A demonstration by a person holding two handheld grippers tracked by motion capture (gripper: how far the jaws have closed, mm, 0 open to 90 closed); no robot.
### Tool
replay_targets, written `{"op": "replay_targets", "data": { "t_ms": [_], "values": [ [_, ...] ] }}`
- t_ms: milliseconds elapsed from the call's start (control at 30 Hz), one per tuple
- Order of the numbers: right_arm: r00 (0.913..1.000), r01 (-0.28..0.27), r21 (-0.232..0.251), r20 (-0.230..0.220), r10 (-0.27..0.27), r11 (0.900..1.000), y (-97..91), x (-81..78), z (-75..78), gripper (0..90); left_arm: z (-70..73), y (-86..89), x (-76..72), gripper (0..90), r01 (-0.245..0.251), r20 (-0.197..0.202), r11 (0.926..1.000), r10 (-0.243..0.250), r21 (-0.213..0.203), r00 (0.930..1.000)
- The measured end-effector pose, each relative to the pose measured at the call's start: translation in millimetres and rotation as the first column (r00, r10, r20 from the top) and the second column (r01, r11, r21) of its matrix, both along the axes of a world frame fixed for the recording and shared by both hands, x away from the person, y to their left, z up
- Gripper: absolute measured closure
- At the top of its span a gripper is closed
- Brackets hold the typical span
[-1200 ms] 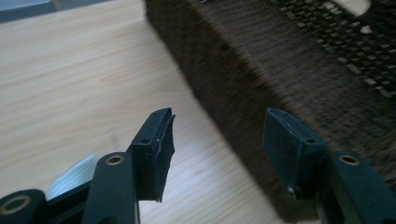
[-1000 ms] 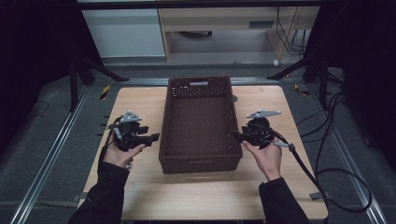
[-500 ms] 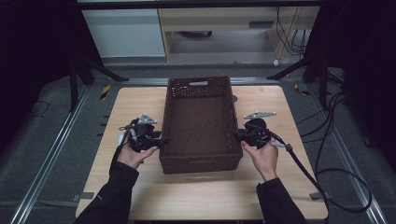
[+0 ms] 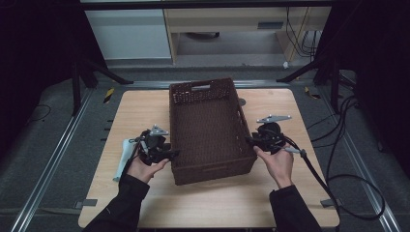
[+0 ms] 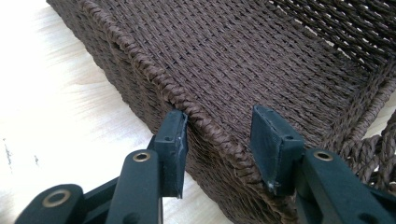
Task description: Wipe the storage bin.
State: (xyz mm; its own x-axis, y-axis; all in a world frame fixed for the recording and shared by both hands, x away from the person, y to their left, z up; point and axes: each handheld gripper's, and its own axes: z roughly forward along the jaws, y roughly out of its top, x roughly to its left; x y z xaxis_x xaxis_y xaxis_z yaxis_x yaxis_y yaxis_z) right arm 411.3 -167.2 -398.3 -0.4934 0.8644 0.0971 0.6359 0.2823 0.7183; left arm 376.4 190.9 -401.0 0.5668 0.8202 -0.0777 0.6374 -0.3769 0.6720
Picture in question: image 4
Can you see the yellow black striped tape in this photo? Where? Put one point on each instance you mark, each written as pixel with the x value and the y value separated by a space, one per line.
pixel 311 92
pixel 109 95

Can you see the dark object under desk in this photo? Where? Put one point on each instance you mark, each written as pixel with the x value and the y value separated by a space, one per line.
pixel 203 35

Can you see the metal floor rail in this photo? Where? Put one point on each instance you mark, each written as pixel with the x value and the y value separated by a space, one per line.
pixel 48 174
pixel 145 84
pixel 355 161

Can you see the small white floor object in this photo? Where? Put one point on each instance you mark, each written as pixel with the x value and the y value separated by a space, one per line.
pixel 285 64

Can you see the person's right hand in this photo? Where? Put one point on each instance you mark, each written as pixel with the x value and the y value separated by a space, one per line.
pixel 280 167

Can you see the white cabinet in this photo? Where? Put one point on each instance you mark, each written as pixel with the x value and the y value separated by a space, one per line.
pixel 129 32

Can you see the person's left hand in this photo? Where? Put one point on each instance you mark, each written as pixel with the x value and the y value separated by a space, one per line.
pixel 141 170

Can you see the grey table bracket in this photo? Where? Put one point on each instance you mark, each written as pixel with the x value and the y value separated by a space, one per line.
pixel 328 203
pixel 87 203

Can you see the brown wicker basket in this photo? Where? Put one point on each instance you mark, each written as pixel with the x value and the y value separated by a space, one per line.
pixel 209 135

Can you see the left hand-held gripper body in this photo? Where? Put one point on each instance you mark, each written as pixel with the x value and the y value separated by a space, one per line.
pixel 153 145

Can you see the light blue cloth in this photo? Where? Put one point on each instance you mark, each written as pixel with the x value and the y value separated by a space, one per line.
pixel 126 151

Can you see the black metal stand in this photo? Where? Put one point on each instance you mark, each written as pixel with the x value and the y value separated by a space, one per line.
pixel 76 90
pixel 335 90

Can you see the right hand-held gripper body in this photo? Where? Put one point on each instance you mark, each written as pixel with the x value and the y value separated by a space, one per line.
pixel 269 138

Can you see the black curtain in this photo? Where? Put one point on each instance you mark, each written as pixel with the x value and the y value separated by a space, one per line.
pixel 380 48
pixel 32 48

